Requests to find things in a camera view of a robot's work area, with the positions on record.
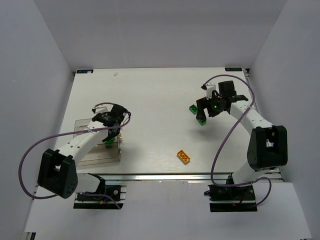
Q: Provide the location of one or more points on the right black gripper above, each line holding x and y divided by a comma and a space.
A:
202, 103

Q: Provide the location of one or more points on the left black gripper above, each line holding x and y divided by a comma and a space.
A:
114, 128

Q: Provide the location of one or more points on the green lego brick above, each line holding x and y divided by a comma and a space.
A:
202, 122
109, 143
193, 108

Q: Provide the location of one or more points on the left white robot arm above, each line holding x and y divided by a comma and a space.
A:
58, 168

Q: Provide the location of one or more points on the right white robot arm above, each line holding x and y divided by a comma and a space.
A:
268, 144

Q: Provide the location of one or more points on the green lego brick beside yellow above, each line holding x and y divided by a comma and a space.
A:
193, 108

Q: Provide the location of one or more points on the clear container near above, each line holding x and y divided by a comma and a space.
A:
101, 155

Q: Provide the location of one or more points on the clear container far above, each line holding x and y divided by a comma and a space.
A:
81, 124

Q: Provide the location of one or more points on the right blue corner label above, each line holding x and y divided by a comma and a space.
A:
233, 69

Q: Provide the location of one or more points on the blue corner label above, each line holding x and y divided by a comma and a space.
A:
84, 71
233, 69

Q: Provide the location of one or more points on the orange flat lego brick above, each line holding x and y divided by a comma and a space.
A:
183, 157

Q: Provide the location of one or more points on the left blue corner label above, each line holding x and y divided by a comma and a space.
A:
84, 71

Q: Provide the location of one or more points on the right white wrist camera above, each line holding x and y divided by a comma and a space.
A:
209, 90

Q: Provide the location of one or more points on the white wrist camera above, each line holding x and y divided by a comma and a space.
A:
209, 90
100, 109

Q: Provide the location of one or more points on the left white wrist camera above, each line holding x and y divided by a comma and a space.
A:
100, 109

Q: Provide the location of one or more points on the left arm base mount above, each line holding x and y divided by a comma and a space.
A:
105, 195

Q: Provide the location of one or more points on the aluminium table front rail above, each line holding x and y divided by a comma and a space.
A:
222, 177

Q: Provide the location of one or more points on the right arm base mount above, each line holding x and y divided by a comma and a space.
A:
231, 199

